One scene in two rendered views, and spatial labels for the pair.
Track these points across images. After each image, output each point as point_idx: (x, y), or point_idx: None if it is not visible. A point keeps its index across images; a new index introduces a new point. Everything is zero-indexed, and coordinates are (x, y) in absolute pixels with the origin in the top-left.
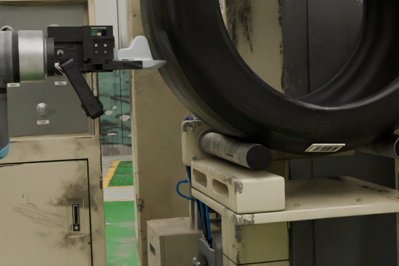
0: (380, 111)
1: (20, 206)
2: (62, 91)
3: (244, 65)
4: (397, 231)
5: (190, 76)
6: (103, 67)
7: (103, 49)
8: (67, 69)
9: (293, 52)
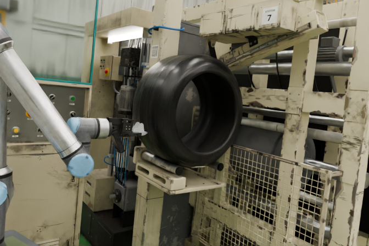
0: (216, 155)
1: (50, 172)
2: None
3: (180, 139)
4: None
5: (160, 141)
6: (129, 135)
7: (128, 128)
8: (115, 134)
9: None
